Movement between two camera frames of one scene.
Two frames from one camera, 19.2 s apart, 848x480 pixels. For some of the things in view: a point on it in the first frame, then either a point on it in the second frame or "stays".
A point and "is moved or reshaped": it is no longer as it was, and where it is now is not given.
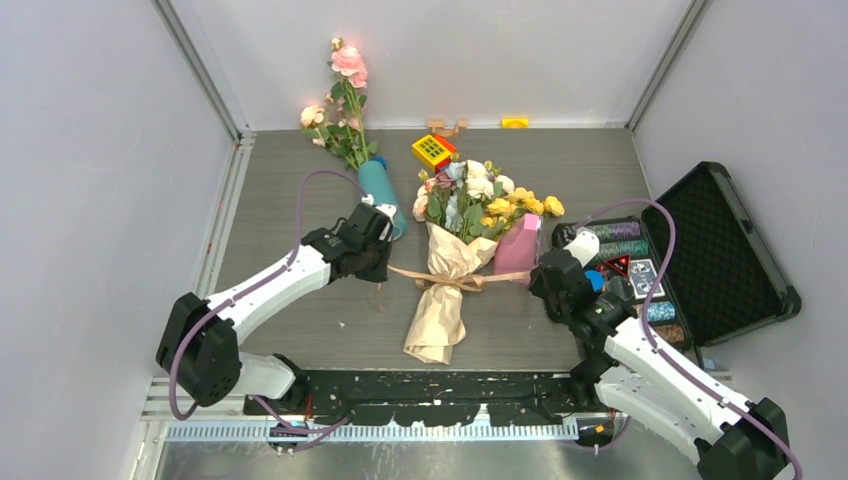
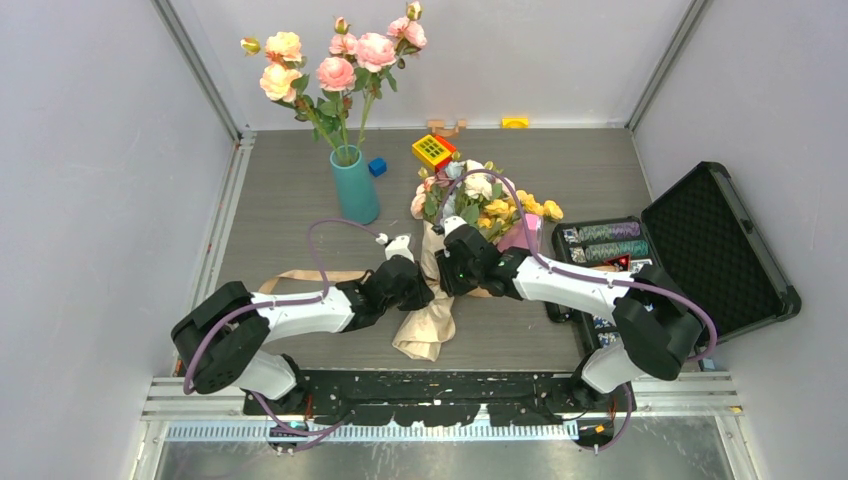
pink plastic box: x=518 y=246 stays
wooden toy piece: x=438 y=127 stays
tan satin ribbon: x=469 y=283 is moved or reshaped
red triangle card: x=621 y=263 stays
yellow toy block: x=513 y=122 stays
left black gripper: x=377 y=274 → x=421 y=294
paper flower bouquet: x=466 y=207 stays
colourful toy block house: x=433 y=152 stays
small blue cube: x=380 y=159 stays
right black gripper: x=536 y=284 → x=445 y=260
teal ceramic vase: x=374 y=181 → x=358 y=199
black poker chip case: x=694 y=262 stays
